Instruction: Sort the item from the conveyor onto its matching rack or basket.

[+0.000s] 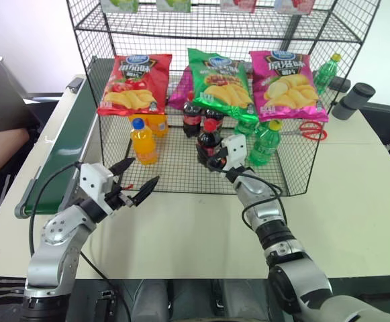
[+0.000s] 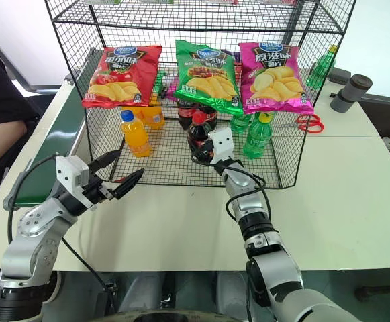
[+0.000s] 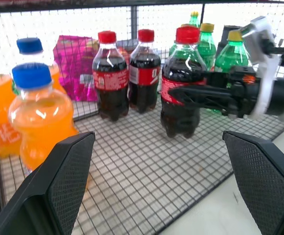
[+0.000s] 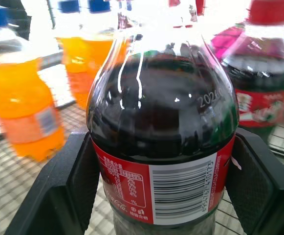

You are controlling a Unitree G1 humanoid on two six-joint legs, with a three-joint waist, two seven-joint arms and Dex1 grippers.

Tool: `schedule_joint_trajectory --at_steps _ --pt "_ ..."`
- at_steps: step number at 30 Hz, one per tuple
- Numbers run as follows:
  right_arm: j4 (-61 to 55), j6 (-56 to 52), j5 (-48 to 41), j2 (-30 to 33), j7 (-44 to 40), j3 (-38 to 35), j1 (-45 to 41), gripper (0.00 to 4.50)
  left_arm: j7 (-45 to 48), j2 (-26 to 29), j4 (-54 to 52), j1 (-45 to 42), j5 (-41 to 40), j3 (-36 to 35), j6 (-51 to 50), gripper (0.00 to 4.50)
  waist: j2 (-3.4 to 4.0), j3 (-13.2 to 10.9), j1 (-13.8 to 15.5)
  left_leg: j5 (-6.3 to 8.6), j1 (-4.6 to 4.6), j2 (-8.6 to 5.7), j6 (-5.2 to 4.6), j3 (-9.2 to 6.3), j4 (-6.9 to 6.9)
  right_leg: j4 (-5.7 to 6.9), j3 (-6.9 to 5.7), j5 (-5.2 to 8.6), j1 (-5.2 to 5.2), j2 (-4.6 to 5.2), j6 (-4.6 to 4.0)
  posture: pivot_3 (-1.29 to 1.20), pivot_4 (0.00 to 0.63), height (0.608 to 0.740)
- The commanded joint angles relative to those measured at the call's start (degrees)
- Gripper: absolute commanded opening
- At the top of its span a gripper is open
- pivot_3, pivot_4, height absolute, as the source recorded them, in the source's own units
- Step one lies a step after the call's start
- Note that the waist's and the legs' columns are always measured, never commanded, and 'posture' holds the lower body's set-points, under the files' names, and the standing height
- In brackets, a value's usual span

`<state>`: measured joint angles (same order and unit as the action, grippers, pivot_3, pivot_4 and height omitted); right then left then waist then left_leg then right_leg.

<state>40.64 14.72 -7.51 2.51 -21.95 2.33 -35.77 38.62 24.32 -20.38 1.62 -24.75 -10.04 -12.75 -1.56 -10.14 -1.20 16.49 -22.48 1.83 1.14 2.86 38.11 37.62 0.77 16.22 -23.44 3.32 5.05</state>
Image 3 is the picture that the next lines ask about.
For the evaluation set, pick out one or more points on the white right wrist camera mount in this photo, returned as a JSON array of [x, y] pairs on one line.
[[264, 49]]

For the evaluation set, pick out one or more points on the pink snack bag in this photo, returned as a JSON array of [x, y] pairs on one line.
[[75, 63]]

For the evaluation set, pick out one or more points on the green soda bottle right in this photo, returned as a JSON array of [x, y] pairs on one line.
[[226, 31]]

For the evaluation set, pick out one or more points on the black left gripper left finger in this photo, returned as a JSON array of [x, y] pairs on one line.
[[58, 186]]

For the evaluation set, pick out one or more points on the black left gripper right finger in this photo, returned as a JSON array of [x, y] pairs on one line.
[[264, 181]]

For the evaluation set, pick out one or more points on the red snack bag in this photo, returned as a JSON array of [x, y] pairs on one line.
[[123, 55]]

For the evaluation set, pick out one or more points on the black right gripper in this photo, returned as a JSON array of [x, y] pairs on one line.
[[244, 93]]

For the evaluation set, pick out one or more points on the cola bottle red cap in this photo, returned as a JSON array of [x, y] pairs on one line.
[[181, 66], [144, 78], [111, 80]]

